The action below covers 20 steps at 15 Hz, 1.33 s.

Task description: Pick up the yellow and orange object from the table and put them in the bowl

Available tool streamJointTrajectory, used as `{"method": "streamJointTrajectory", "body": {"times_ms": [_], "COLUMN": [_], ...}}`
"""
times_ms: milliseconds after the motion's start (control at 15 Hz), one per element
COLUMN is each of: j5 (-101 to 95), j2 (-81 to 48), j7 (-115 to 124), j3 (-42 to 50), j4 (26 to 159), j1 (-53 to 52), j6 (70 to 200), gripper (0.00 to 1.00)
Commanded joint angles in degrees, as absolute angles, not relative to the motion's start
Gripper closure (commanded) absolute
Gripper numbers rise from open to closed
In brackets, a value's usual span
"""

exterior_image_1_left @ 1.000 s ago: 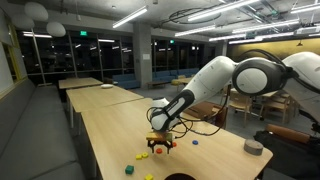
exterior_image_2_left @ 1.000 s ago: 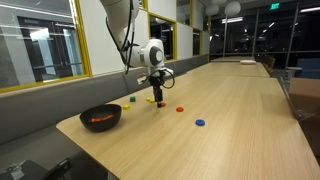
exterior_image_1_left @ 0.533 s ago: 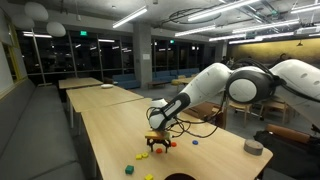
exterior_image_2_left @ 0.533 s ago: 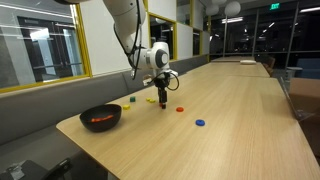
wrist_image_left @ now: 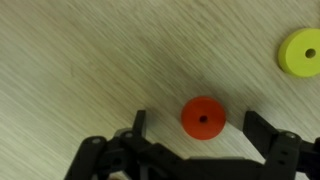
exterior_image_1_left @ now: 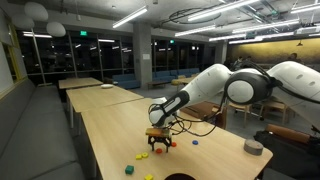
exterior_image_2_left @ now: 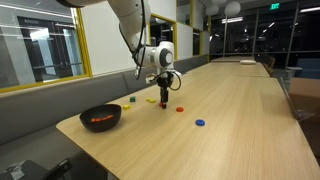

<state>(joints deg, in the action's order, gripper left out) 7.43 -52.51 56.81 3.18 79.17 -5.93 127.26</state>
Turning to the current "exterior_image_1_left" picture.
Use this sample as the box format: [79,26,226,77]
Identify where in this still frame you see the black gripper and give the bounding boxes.
[147,136,173,154]

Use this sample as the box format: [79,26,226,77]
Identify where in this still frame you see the black bowl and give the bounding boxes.
[164,172,197,180]

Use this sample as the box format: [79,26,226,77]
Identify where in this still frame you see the green cube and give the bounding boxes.
[124,164,135,175]

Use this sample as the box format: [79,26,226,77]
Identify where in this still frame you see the light wood dining table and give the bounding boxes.
[171,76,197,86]

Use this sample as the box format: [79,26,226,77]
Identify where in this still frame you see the blue sofa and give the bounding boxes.
[152,68,201,83]
[112,73,141,90]

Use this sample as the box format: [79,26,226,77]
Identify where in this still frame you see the wooden chair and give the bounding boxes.
[227,100,254,129]
[262,99,292,126]

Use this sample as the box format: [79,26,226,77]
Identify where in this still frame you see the grey cylinder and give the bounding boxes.
[243,139,264,156]

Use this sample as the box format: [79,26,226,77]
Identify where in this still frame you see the concrete column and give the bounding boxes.
[133,22,153,89]

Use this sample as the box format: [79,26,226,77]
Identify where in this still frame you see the person in blue top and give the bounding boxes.
[233,55,244,70]

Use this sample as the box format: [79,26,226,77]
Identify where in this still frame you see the white linear ceiling light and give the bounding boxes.
[112,5,149,29]
[174,24,217,38]
[231,18,301,35]
[187,0,262,23]

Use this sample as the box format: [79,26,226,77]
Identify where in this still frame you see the grey upholstered bench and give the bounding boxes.
[0,78,86,180]

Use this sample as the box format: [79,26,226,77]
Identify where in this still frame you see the brown padded roll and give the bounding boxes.
[265,123,312,145]

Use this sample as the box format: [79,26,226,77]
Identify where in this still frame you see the white oval pendant lamp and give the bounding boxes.
[46,21,67,38]
[12,14,35,30]
[24,1,50,22]

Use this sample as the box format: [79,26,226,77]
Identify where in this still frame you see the person in black clothes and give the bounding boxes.
[288,52,300,63]

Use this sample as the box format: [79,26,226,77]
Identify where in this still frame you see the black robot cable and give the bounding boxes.
[148,60,320,138]

